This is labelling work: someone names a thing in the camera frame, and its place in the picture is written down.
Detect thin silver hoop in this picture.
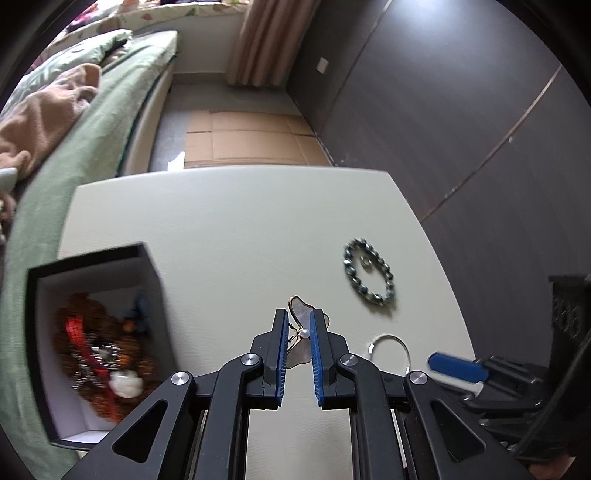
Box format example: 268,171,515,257
368,335,411,374

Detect pile of beaded bracelets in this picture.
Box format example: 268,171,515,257
53,293,160,421

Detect pale floral quilt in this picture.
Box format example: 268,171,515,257
9,28,134,100

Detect peach fleece blanket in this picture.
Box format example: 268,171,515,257
0,62,102,178

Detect red cord bracelet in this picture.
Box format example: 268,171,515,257
64,316,122,398

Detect black square gift box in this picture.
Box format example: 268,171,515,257
25,243,178,452

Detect dark grey wardrobe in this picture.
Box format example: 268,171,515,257
286,0,591,361

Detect dark grey bead bracelet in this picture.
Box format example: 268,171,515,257
343,237,396,308

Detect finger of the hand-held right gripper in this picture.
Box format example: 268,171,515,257
427,352,550,386
462,385,527,416

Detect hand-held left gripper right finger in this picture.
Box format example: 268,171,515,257
310,308,536,480

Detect floral window seat cushion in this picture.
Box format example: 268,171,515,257
60,0,252,42

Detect white butterfly pendant gold rim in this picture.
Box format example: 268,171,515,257
285,295,332,369

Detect white bed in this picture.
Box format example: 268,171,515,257
0,28,179,462

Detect pink curtain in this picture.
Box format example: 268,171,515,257
226,0,324,88

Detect cardboard floor sheets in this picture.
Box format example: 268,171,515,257
184,108,333,169

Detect green bed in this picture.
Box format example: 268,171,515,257
0,30,178,462

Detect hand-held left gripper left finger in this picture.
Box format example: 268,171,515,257
60,308,289,480

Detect white carved charm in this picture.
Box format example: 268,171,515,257
108,369,141,398

